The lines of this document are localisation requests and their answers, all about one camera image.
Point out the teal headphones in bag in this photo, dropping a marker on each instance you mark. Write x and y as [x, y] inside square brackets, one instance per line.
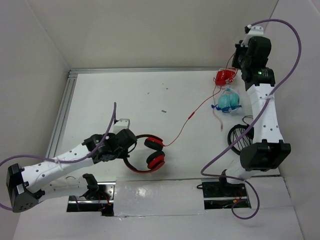
[228, 102]

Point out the aluminium table frame rail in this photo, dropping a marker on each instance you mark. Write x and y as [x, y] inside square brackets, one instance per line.
[172, 103]

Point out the red black headphones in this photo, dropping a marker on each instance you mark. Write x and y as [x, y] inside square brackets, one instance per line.
[155, 160]

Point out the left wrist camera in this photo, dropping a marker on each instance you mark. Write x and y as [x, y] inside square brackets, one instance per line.
[121, 124]

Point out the white taped front panel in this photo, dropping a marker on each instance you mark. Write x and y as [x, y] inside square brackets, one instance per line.
[158, 198]

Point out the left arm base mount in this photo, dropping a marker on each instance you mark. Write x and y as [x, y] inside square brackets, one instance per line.
[98, 197]

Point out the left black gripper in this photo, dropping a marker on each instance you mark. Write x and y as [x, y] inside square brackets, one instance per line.
[128, 136]

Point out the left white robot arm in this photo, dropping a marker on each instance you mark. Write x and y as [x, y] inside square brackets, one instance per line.
[30, 185]

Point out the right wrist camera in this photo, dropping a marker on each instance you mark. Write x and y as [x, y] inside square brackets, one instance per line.
[251, 31]

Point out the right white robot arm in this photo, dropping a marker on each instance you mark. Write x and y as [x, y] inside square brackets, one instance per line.
[268, 149]

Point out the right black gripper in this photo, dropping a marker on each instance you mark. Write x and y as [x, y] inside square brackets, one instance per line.
[240, 58]

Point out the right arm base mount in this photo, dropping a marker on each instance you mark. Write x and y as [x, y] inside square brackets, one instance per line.
[219, 194]

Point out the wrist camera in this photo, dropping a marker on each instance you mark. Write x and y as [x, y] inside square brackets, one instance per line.
[121, 124]
[251, 31]

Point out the wrapped red headphones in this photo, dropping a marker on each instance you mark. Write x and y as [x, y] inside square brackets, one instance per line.
[225, 76]

